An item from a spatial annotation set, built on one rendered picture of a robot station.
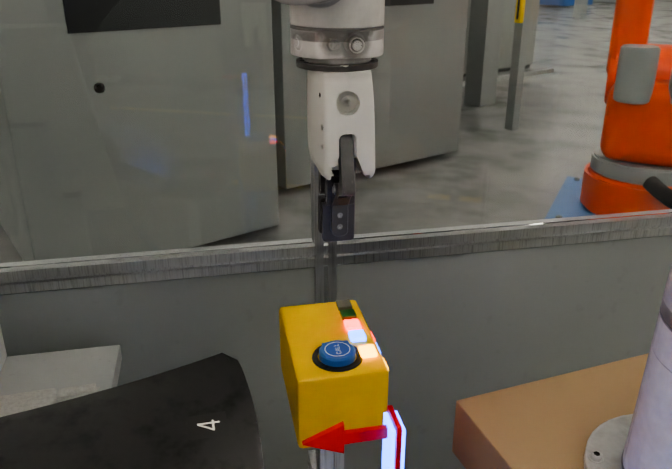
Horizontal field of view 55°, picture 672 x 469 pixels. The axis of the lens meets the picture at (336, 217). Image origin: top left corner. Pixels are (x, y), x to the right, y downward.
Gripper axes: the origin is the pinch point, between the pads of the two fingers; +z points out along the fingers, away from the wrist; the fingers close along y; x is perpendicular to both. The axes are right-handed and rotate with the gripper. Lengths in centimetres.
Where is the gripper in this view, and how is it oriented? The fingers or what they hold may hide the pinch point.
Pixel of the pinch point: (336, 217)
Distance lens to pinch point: 65.0
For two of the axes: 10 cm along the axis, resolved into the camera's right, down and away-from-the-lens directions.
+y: -2.0, -3.7, 9.1
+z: -0.1, 9.3, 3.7
